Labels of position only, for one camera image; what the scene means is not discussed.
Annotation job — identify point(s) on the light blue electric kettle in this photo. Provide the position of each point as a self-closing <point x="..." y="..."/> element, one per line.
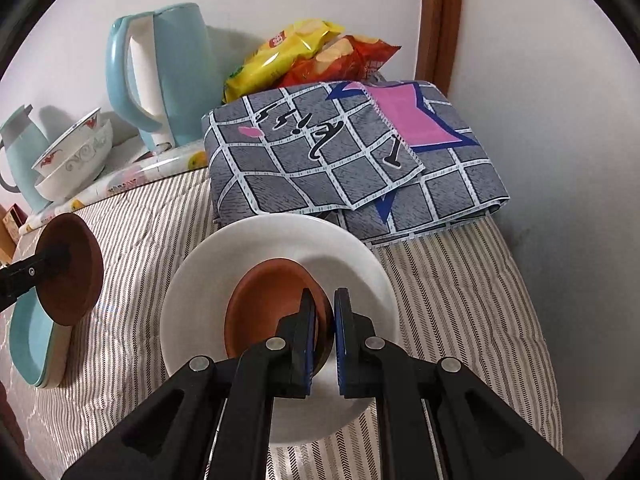
<point x="175" y="70"/>

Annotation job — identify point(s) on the brown patterned box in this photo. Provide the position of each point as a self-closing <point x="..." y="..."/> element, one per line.
<point x="10" y="230"/>

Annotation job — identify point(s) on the small brown bowl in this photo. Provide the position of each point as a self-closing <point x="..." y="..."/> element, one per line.
<point x="260" y="305"/>
<point x="75" y="290"/>

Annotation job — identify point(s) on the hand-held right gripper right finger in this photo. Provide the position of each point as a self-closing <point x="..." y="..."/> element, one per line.
<point x="341" y="340"/>

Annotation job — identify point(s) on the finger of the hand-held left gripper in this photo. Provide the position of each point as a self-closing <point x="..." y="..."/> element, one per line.
<point x="30" y="275"/>

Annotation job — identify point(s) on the light blue thermos jug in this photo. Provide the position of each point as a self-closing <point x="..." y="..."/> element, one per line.
<point x="22" y="160"/>

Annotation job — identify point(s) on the blue plate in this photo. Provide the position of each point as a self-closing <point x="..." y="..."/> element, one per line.
<point x="30" y="340"/>

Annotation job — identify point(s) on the large white bowl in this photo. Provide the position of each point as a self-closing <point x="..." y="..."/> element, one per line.
<point x="210" y="280"/>

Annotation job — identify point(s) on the red patterned ceramic bowl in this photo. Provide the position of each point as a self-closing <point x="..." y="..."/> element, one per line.
<point x="65" y="145"/>

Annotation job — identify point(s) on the red chip bag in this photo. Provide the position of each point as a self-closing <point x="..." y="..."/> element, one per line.
<point x="345" y="60"/>

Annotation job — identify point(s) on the brown wooden door frame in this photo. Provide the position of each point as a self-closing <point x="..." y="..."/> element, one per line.
<point x="442" y="25"/>

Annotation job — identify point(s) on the grey patterned ceramic bowl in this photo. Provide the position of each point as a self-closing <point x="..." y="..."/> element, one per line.
<point x="80" y="170"/>

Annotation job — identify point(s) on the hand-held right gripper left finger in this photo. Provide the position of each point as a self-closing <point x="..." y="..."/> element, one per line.
<point x="307" y="345"/>

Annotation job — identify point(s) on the rolled printed plastic sheet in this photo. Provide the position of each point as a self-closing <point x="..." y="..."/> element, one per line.
<point x="125" y="177"/>

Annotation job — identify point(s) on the yellow chip bag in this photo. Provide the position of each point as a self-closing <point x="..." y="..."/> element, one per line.
<point x="280" y="55"/>

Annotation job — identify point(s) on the folded grey checked cloth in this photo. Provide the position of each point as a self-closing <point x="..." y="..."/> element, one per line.
<point x="310" y="160"/>

